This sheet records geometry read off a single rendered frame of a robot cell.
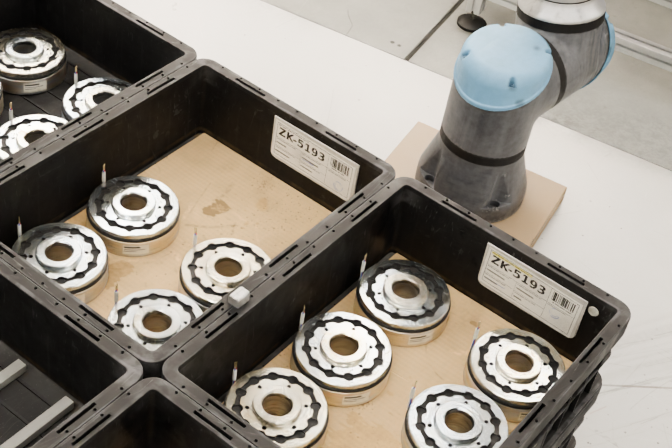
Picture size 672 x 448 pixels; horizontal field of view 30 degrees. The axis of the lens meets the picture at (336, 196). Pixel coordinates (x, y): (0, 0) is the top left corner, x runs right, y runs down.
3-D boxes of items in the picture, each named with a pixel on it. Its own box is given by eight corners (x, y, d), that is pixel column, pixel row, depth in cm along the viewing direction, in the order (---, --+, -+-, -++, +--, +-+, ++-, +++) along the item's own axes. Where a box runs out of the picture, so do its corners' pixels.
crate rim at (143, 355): (203, 69, 154) (204, 53, 152) (399, 187, 142) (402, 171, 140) (-62, 227, 128) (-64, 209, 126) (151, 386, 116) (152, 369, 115)
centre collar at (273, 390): (273, 379, 125) (273, 375, 124) (311, 406, 123) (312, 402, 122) (240, 408, 121) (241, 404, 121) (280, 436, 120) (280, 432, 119)
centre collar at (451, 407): (449, 396, 126) (450, 392, 125) (491, 422, 124) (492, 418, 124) (423, 426, 123) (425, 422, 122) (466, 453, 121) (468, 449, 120)
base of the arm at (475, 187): (437, 136, 179) (451, 80, 172) (536, 174, 176) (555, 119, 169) (398, 196, 168) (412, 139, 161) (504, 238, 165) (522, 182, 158)
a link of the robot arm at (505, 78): (422, 124, 164) (442, 40, 155) (482, 86, 172) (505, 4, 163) (494, 172, 159) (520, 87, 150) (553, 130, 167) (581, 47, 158)
